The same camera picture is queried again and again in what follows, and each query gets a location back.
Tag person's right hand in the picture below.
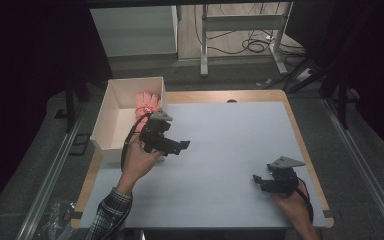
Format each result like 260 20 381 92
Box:
272 186 313 231

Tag pink glove with grey cuff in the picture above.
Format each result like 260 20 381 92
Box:
134 91 162 132

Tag black stand leg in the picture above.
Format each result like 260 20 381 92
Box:
337 81 351 131
63 74 93 134

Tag white box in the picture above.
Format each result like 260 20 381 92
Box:
89 76 168 164

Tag light grey-blue table mat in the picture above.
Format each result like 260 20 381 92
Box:
79 101 328 230

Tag white power strip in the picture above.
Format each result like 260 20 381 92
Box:
294 67 313 83

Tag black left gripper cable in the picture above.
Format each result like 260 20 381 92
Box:
120 112 152 173

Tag clear plastic bag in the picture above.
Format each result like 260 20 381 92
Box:
41 197 76 236

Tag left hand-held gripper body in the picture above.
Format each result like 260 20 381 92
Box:
139 108 174 155

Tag black floor cables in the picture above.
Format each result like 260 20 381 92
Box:
193 3 306 58

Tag person's left hand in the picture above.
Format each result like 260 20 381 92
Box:
119 132 165 196

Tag black and red gripper cable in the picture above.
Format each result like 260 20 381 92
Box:
296 178 315 224

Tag aluminium floor rail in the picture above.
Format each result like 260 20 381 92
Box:
321 98 384 240
14 101 89 240

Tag white cabinet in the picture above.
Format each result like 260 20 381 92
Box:
89 5 180 58

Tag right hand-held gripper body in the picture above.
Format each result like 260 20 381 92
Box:
261 155 307 196

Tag grey metal desk frame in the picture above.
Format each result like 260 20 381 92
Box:
199 2 295 78

